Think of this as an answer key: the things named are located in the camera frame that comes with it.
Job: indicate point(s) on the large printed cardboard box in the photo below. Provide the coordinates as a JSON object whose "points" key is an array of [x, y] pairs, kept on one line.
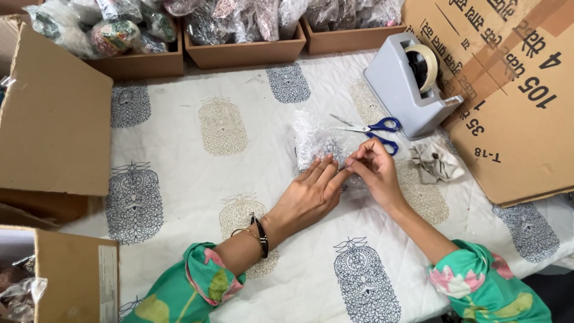
{"points": [[515, 112]]}

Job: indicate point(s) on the gold bangle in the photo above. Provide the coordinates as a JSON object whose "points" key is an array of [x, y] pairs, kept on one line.
{"points": [[251, 234]]}

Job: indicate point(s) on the clear bubble wrap packet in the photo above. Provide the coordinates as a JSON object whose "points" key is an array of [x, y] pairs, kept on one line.
{"points": [[316, 137]]}

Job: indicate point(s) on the wooden tray of pink packets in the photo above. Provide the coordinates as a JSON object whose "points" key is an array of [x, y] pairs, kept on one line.
{"points": [[349, 38]]}

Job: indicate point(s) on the green floral sleeve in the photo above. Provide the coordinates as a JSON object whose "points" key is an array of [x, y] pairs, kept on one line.
{"points": [[193, 291], [484, 287]]}

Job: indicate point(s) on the crumpled grey cloth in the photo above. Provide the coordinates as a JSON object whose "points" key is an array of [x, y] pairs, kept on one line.
{"points": [[437, 163]]}

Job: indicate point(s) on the small brown cardboard carton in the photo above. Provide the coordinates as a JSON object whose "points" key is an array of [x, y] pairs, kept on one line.
{"points": [[9, 40]]}

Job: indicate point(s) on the grey tape dispenser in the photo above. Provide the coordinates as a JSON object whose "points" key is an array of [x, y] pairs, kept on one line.
{"points": [[394, 85]]}

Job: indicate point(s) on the plain open cardboard box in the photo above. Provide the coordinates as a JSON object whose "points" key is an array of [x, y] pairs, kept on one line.
{"points": [[54, 125]]}

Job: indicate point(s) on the green floral left sleeve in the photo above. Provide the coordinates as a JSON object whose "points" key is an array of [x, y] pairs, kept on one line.
{"points": [[193, 291]]}

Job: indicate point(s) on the green floral right sleeve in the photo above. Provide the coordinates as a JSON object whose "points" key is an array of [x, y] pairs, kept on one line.
{"points": [[484, 287]]}

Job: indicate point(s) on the person's right hand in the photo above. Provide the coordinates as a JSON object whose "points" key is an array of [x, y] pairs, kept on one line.
{"points": [[381, 175]]}

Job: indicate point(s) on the wooden tray of grey packets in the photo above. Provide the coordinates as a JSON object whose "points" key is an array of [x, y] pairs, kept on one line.
{"points": [[244, 51]]}

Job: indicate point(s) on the person's left hand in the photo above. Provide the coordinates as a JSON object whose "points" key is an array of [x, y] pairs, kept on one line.
{"points": [[305, 197]]}

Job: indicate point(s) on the wooden tray of colourful packets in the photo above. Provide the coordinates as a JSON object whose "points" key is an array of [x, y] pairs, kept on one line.
{"points": [[134, 63]]}

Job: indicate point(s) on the white block printed table cloth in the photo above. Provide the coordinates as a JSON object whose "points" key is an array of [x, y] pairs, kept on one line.
{"points": [[188, 179]]}

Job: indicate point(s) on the cardboard box with plastic packets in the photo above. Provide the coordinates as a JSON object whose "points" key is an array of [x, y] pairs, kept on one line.
{"points": [[71, 278]]}

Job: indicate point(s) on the clear tape roll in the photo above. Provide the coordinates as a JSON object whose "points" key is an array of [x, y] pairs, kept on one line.
{"points": [[431, 63]]}

